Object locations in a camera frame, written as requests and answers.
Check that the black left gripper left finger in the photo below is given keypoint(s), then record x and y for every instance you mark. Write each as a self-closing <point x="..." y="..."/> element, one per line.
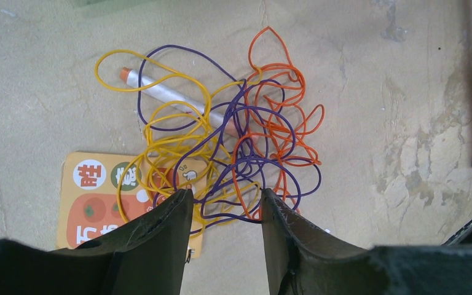
<point x="144" y="256"/>

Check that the orange spiral notebook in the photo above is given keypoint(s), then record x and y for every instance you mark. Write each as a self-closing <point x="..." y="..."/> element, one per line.
<point x="98" y="189"/>

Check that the green plastic bin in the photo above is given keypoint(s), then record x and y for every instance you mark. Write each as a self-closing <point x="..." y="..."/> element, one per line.
<point x="114" y="4"/>

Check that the white orange marker pen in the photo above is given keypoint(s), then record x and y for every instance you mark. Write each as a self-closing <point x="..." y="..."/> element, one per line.
<point x="165" y="95"/>

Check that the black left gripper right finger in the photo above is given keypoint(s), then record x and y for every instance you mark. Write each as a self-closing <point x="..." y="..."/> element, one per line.
<point x="301" y="258"/>

